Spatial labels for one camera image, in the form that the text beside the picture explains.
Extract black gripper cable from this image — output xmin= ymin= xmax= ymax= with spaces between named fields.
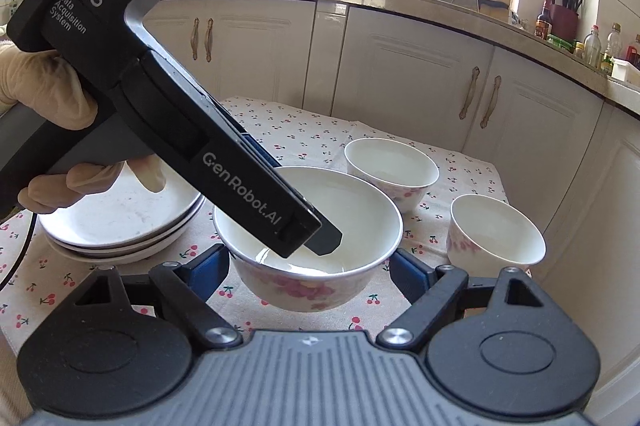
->
xmin=0 ymin=209 xmax=39 ymax=292

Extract beige kitchen countertop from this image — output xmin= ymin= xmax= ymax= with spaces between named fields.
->
xmin=323 ymin=0 xmax=639 ymax=117

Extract brass cabinet handle right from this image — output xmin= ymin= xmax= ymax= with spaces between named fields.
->
xmin=204 ymin=18 xmax=214 ymax=63

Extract dark sauce bottle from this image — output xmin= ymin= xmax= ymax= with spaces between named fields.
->
xmin=535 ymin=0 xmax=552 ymax=40

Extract white floral bowl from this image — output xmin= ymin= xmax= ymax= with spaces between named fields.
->
xmin=447 ymin=194 xmax=547 ymax=277

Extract gloved left hand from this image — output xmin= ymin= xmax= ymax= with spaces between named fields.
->
xmin=0 ymin=41 xmax=167 ymax=215

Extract brass cabinet handle left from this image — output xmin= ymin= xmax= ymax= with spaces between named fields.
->
xmin=190 ymin=17 xmax=200 ymax=60

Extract clear glass bottle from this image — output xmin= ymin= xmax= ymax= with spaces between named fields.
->
xmin=584 ymin=25 xmax=601 ymax=69

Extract cherry print tablecloth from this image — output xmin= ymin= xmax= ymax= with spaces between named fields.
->
xmin=1 ymin=97 xmax=506 ymax=351

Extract red knife block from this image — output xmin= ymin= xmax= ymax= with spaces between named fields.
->
xmin=550 ymin=0 xmax=582 ymax=42

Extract white kitchen cabinets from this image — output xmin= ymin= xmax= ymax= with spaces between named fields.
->
xmin=144 ymin=0 xmax=639 ymax=425

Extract brass cabinet handle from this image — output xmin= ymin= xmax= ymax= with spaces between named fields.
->
xmin=480 ymin=76 xmax=502 ymax=129
xmin=190 ymin=17 xmax=200 ymax=60
xmin=459 ymin=66 xmax=480 ymax=120
xmin=204 ymin=18 xmax=214 ymax=63

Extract large white fruit-print plate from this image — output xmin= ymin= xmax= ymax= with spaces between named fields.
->
xmin=39 ymin=164 xmax=202 ymax=248

